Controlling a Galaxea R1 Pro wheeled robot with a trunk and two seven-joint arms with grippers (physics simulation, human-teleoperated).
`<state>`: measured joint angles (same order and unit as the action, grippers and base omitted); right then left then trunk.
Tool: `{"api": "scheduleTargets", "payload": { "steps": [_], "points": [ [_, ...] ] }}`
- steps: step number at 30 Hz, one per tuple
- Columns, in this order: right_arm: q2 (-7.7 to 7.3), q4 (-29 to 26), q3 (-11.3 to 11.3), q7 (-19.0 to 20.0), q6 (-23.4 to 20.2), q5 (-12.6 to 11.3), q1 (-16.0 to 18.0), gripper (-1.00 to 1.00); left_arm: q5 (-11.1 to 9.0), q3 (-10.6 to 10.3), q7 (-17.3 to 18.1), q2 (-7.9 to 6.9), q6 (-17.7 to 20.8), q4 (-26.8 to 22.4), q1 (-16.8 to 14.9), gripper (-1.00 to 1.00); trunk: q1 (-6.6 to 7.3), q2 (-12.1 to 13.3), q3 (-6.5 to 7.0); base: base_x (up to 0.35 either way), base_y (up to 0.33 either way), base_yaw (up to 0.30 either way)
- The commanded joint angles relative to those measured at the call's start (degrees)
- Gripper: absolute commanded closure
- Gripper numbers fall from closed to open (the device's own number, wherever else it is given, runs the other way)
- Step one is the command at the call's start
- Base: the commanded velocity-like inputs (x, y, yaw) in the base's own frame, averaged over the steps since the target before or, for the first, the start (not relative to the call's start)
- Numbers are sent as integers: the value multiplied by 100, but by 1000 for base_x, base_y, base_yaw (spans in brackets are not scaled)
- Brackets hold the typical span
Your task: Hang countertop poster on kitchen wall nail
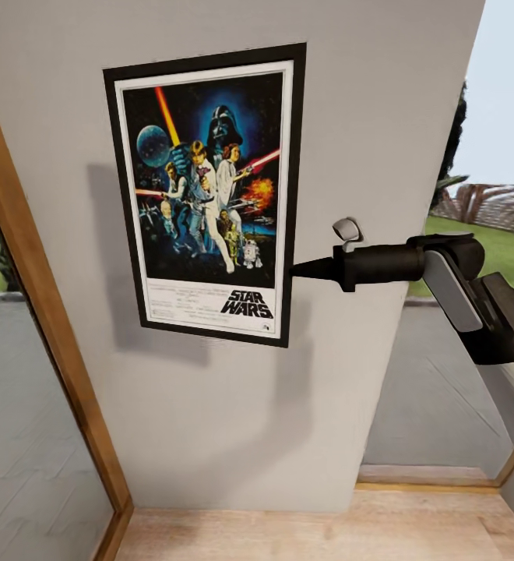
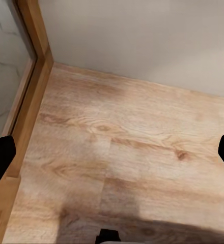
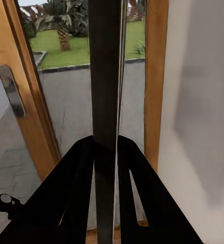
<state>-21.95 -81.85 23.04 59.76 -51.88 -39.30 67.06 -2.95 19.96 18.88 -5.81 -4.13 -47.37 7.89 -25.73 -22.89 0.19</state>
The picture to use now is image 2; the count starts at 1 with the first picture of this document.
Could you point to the door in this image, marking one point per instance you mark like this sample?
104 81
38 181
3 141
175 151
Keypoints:
25 65

